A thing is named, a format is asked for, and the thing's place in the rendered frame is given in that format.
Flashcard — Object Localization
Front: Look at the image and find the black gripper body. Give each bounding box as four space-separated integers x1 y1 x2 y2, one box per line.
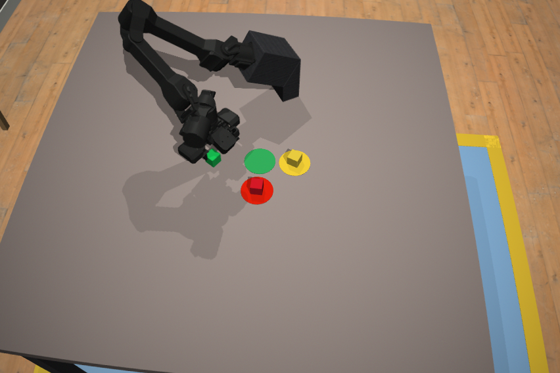
178 108 240 164

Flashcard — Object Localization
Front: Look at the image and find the yellow cube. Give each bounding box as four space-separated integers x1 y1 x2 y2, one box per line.
287 149 302 168

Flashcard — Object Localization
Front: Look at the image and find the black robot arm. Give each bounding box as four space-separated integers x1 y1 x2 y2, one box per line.
118 0 256 154

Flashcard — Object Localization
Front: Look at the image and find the red circle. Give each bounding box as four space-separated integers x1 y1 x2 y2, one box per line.
241 177 273 204

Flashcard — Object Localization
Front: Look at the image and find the green cube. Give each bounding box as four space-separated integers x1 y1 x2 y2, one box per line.
206 148 221 167

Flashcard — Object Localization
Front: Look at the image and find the red cube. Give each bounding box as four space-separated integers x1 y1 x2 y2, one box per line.
250 178 264 195

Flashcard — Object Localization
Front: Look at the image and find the yellow circle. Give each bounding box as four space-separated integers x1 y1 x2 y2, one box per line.
279 150 310 176

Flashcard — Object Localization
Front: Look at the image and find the green circle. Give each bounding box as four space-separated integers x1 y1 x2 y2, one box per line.
245 148 275 174

